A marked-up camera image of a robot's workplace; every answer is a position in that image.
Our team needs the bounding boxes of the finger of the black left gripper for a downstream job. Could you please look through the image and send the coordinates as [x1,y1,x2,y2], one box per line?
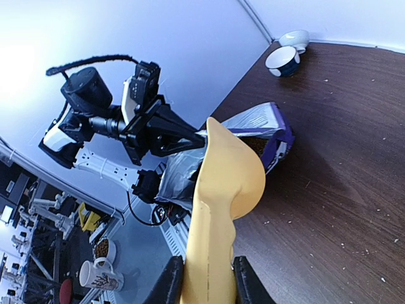
[151,136,205,157]
[148,106,203,139]

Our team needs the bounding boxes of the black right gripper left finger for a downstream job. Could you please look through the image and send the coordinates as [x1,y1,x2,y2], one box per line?
[144,255,184,304]

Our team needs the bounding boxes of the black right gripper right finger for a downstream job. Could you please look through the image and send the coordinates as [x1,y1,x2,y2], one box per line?
[234,256,275,304]

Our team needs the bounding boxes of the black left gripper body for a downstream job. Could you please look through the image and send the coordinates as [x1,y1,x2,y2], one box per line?
[119,96,166,166]

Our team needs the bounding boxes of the yellow plastic food scoop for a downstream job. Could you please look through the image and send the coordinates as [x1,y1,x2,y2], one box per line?
[178,116,266,304]

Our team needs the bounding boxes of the purple pet food bag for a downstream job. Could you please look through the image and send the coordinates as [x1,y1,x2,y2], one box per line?
[156,102,294,205]

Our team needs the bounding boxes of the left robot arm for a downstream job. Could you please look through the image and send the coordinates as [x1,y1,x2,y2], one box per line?
[39,61,206,191]

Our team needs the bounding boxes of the brown kibble in bag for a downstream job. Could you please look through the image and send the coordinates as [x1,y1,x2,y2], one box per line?
[240,137,268,156]

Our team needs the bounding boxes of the white patterned mug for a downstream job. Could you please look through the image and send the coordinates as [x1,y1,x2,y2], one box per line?
[78,257,124,291]

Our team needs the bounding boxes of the navy white-dotted cup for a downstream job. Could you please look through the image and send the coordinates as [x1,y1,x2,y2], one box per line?
[265,46,301,77]

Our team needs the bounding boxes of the pale ribbed ceramic cup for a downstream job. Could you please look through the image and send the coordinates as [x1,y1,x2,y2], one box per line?
[278,30,309,54]

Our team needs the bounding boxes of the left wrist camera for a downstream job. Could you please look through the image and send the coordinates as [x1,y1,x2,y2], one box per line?
[121,61,161,125]

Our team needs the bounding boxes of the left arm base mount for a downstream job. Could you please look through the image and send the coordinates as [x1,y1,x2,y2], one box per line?
[127,170,191,227]

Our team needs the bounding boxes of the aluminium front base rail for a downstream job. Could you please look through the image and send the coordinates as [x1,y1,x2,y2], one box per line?
[159,212,191,261]

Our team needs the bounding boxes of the black braided left cable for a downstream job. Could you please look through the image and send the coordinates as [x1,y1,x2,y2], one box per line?
[46,53,140,77]

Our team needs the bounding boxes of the aluminium corner post left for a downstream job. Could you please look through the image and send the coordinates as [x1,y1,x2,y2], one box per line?
[237,0,275,44]

